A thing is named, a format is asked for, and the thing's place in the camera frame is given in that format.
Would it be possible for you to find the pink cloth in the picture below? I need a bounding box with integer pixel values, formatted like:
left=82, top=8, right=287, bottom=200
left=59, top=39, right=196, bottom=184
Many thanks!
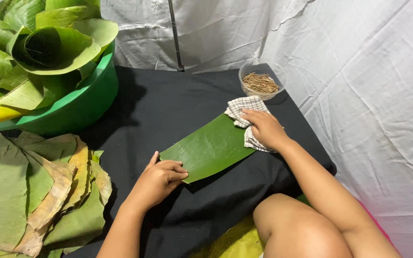
left=357, top=200, right=395, bottom=248

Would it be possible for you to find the black tripod pole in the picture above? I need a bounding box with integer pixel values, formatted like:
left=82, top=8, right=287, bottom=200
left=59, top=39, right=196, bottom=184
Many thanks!
left=167, top=0, right=185, bottom=72

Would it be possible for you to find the heap of rolled banana leaves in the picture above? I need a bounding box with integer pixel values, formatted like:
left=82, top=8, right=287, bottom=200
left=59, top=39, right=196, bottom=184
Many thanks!
left=0, top=0, right=119, bottom=122

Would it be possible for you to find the checkered white cloth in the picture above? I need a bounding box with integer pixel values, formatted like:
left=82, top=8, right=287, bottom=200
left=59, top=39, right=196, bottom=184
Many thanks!
left=224, top=96, right=276, bottom=153

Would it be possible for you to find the person's left hand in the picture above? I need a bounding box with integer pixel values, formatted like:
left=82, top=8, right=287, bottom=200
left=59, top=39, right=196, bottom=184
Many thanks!
left=127, top=151, right=189, bottom=212

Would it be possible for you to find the heap of thin wooden sticks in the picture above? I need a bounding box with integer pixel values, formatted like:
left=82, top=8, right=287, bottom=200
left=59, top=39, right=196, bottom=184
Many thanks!
left=242, top=72, right=280, bottom=95

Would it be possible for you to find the person's leg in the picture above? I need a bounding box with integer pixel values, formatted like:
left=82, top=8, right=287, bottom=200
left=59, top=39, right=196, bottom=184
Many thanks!
left=253, top=193, right=354, bottom=258

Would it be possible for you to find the green banana leaf strip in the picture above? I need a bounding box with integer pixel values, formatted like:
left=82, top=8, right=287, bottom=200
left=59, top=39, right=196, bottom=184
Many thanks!
left=159, top=113, right=257, bottom=184

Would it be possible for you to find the person's right hand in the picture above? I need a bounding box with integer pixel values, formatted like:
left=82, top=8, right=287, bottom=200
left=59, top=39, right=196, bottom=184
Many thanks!
left=241, top=108, right=290, bottom=152

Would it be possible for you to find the black table cloth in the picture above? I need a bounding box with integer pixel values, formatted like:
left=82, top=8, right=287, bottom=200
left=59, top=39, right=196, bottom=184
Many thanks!
left=62, top=64, right=337, bottom=258

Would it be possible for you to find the clear plastic bowl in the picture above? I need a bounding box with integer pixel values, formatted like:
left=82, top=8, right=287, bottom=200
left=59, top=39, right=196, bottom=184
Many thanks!
left=238, top=59, right=287, bottom=101

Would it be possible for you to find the green plastic basin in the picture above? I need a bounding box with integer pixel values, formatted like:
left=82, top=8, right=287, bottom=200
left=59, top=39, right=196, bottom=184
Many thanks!
left=0, top=40, right=119, bottom=135

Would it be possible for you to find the yellow-green mat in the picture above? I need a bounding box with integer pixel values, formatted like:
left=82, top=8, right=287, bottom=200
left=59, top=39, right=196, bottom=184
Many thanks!
left=189, top=193, right=311, bottom=258

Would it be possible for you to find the white fabric backdrop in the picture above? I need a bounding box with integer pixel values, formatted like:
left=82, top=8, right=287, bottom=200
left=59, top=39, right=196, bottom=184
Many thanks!
left=0, top=0, right=413, bottom=258

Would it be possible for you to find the pile of flat banana leaves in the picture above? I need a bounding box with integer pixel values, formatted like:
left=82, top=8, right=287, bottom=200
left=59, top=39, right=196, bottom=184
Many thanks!
left=0, top=131, right=113, bottom=258

